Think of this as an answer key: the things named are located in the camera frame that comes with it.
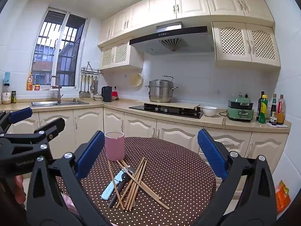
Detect black handled spoon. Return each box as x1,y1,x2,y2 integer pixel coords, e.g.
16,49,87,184
108,168,137,209

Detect lattice cabinet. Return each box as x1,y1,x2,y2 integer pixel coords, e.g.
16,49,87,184
100,37,144,70
212,22,281,72

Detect upper lattice cabinet right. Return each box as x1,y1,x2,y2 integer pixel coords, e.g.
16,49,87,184
212,22,281,72

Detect wooden chopstick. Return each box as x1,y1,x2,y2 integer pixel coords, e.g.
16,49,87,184
126,160,149,211
125,162,144,211
117,161,170,210
121,160,162,200
116,157,144,208
107,160,124,210

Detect dark soy sauce bottle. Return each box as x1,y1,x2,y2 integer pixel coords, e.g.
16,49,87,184
269,93,277,125

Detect person's left hand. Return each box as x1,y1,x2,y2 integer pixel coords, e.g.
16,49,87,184
14,175,26,204

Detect brown polka dot tablecloth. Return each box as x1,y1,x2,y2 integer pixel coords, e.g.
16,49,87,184
81,137,216,225

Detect pink utensil cup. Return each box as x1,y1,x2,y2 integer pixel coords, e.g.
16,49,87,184
105,131,125,161

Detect round beige wall plate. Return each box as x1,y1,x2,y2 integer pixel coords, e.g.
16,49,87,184
130,73,143,87

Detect steel kitchen sink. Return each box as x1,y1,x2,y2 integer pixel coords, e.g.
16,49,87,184
31,99,89,108

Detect upper lattice cabinet left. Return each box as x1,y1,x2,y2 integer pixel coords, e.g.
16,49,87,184
100,37,144,70

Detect green yellow bottle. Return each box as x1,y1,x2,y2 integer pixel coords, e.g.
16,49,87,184
259,94,268,124

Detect white dispenser bottle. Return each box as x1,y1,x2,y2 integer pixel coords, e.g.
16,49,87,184
2,72,11,105

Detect black electric kettle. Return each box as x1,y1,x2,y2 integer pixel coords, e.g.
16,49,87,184
101,86,112,102

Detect orange snack bag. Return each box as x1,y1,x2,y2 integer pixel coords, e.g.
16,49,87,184
275,180,291,214

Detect red label sauce bottle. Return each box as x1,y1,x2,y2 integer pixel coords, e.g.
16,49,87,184
277,94,285,125

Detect green electric cooker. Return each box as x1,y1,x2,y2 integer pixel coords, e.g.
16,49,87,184
227,93,254,122

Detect orange bottle on sill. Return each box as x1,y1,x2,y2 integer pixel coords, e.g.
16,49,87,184
27,72,33,91

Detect dark oil bottle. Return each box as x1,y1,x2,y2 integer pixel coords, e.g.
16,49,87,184
256,91,265,121

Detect top row cream cabinets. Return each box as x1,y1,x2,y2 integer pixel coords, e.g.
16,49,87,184
98,0,274,47

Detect white bowl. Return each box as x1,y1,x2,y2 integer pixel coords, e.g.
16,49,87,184
202,106,218,117

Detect hanging utensil rack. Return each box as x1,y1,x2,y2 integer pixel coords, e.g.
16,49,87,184
79,61,104,98

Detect stainless steel steamer pot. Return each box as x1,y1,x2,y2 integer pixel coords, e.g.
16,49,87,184
145,75,178,103

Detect light blue handled peeler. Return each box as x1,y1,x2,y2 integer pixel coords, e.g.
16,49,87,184
101,170,125,201

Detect range hood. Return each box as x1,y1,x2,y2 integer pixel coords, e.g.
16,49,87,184
129,26,213,56

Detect steel faucet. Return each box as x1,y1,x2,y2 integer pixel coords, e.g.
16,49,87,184
50,76,63,104

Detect window with bars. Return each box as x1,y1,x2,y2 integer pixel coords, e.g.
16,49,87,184
31,9,86,87

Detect lower cream cabinets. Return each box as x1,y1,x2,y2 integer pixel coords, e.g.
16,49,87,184
7,107,289,175

